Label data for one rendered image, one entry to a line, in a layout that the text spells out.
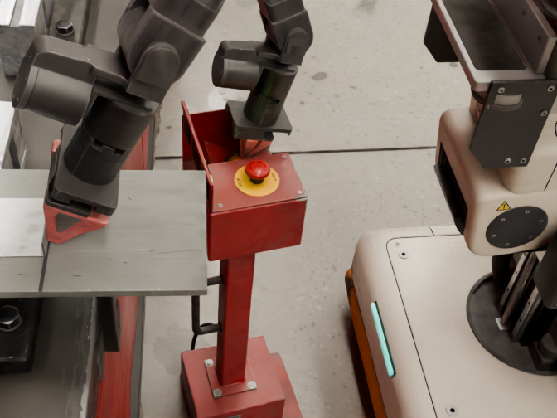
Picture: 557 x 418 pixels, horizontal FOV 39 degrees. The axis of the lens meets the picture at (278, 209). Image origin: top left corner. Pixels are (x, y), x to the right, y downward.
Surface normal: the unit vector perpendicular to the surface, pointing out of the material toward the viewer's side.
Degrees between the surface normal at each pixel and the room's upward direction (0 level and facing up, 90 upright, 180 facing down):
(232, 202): 0
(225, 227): 90
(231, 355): 90
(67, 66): 80
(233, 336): 90
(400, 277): 0
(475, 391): 0
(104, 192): 27
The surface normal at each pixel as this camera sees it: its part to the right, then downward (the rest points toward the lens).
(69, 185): 0.52, -0.62
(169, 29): 0.29, 0.58
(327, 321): 0.07, -0.68
